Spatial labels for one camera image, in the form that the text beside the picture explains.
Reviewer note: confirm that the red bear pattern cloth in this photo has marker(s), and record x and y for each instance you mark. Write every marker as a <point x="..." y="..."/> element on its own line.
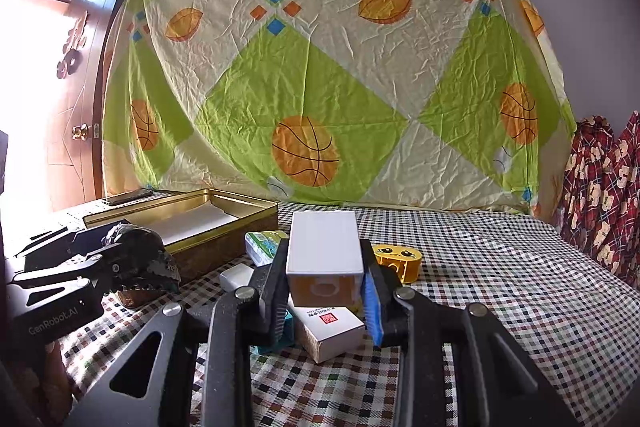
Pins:
<point x="599" y="206"/>

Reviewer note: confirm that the gold metal tin box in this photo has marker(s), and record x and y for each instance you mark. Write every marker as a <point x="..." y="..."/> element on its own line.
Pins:
<point x="201" y="229"/>

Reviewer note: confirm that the white orange star box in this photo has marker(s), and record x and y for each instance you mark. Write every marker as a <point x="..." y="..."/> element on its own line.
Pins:
<point x="324" y="264"/>

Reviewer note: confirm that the camouflage fabric pouch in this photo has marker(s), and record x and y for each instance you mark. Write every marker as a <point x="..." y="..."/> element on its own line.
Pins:
<point x="143" y="269"/>

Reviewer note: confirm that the checkered tablecloth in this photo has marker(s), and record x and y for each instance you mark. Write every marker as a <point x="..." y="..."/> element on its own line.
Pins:
<point x="578" y="322"/>

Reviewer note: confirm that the dark metal harmonica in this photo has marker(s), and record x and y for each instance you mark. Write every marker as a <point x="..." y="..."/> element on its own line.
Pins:
<point x="119" y="199"/>

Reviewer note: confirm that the brass door handle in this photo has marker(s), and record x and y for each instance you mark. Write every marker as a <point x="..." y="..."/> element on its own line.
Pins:
<point x="83" y="132"/>

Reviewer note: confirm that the yellow crying face toy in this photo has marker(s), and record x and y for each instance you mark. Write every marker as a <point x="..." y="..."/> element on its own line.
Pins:
<point x="406" y="261"/>

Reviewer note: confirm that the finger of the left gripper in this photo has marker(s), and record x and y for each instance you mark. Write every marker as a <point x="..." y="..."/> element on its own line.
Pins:
<point x="33" y="272"/>
<point x="66" y="249"/>

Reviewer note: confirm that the brown wooden door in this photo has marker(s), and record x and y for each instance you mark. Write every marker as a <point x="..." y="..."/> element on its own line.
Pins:
<point x="75" y="167"/>

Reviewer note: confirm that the small white rectangular block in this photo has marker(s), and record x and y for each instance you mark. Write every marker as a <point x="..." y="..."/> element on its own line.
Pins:
<point x="235" y="277"/>

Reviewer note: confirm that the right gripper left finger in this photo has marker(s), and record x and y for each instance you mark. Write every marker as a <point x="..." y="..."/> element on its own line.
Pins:
<point x="252" y="315"/>

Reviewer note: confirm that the green dental floss box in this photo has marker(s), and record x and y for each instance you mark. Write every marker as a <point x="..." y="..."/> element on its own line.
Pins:
<point x="262" y="246"/>

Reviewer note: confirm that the basketball pattern bed sheet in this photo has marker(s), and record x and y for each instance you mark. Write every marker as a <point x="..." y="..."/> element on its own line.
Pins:
<point x="438" y="104"/>

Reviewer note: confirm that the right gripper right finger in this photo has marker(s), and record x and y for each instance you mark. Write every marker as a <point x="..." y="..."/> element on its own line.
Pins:
<point x="398" y="316"/>

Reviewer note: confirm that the white box red label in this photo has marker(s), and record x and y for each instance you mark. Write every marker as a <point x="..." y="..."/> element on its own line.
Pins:
<point x="326" y="333"/>

